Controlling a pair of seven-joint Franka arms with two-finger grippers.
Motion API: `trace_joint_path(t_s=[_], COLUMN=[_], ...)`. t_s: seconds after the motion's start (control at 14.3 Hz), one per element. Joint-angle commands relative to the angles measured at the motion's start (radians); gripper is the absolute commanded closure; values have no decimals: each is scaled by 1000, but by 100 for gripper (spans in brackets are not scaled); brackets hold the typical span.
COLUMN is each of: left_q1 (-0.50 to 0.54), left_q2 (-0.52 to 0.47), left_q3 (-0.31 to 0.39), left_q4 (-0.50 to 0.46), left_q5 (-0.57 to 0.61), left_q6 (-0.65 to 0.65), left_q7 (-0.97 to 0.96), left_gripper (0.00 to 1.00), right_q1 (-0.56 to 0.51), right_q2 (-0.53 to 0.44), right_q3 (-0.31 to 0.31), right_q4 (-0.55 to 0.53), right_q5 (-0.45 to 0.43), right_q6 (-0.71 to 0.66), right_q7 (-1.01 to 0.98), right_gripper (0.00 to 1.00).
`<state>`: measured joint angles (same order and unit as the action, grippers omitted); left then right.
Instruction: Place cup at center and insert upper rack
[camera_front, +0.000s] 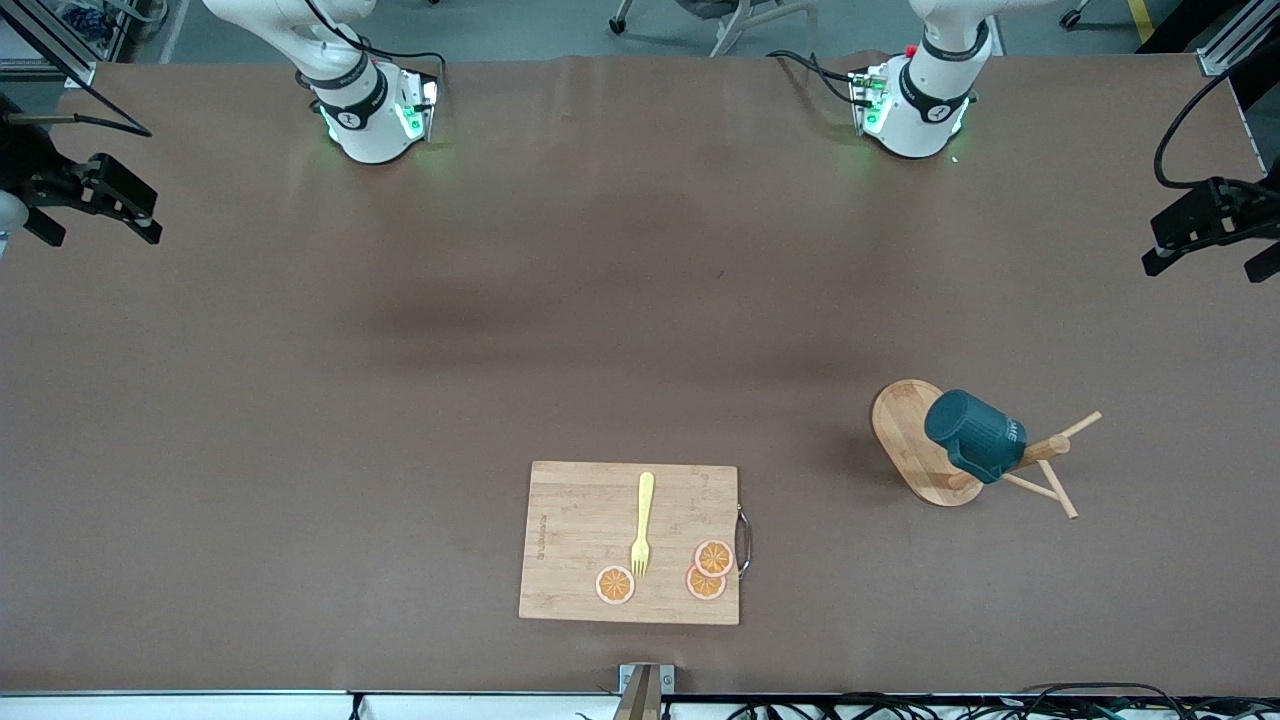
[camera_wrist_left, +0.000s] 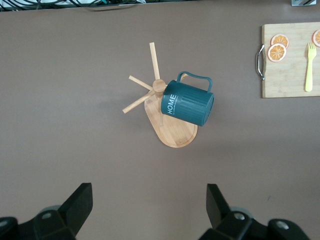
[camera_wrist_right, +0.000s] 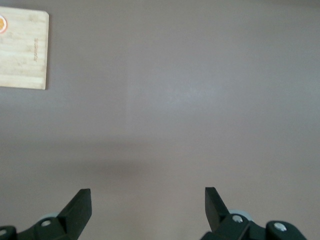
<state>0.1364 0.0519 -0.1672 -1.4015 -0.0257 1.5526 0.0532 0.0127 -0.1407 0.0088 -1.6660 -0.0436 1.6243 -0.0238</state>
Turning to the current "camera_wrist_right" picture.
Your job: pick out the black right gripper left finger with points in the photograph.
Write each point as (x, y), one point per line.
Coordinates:
(72, 217)

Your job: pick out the orange slice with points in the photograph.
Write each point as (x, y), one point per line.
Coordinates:
(2, 24)

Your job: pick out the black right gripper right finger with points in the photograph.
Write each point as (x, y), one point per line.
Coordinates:
(220, 220)

